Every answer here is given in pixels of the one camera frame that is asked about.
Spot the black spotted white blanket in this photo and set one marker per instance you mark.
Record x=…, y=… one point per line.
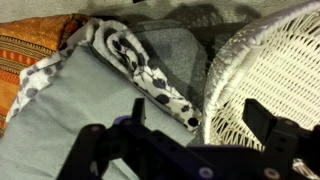
x=143, y=70

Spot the grey fabric couch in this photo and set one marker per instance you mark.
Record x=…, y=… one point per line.
x=176, y=53

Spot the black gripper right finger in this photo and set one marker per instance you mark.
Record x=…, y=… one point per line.
x=263, y=121

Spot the white woven laundry hamper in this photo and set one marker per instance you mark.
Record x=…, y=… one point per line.
x=283, y=66

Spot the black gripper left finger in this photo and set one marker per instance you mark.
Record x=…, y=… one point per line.
x=138, y=111

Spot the grey blanket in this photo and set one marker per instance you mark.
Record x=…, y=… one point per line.
x=73, y=116

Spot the orange patterned pillow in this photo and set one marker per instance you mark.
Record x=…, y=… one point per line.
x=30, y=40

